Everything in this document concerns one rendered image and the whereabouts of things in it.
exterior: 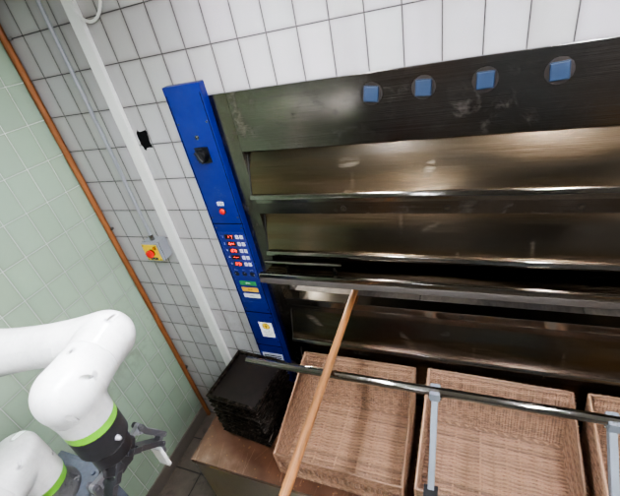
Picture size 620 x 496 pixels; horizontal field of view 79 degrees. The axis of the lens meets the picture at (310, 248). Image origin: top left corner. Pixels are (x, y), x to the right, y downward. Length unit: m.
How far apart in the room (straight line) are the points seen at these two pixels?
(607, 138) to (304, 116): 0.86
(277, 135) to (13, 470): 1.22
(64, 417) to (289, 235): 1.04
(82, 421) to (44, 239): 1.29
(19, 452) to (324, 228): 1.14
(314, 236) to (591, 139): 0.92
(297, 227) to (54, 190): 1.09
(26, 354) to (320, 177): 0.96
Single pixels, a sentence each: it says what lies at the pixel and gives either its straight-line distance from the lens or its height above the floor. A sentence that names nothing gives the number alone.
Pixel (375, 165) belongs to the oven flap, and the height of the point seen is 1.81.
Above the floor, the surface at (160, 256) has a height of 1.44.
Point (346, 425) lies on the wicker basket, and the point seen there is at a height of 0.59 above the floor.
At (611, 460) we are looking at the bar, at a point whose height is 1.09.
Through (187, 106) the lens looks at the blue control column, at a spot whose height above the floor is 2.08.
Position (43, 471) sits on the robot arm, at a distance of 1.43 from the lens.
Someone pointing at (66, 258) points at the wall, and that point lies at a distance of 2.04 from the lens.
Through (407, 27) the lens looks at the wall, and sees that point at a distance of 1.19.
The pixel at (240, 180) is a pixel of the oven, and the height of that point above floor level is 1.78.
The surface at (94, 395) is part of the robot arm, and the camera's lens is 0.77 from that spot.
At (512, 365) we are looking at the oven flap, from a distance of 1.77.
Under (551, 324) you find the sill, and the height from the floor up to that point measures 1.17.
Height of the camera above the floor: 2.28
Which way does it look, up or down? 32 degrees down
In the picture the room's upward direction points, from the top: 12 degrees counter-clockwise
